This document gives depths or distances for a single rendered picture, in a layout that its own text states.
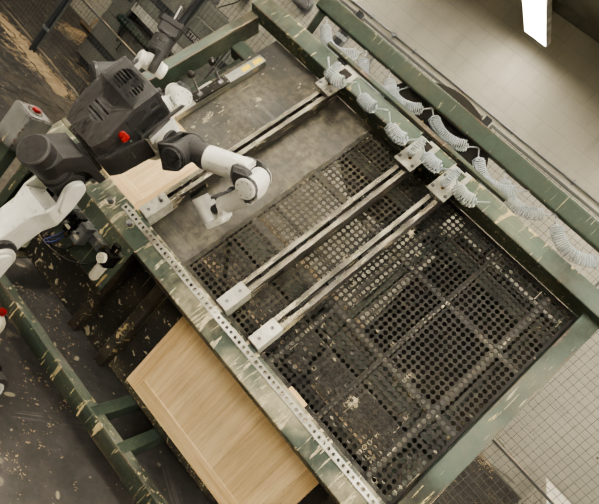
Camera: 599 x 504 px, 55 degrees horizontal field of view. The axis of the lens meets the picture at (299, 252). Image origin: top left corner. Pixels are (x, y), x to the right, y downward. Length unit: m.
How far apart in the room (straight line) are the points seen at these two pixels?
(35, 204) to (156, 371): 0.94
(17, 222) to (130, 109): 0.56
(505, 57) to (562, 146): 1.27
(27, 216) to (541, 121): 6.06
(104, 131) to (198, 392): 1.18
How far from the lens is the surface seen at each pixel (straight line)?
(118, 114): 2.02
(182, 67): 2.98
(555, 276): 2.53
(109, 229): 2.50
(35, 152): 2.02
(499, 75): 7.48
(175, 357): 2.61
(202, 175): 2.55
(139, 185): 2.60
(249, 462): 2.53
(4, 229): 2.21
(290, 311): 2.25
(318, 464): 2.15
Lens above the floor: 1.78
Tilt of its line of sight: 13 degrees down
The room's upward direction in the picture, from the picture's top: 43 degrees clockwise
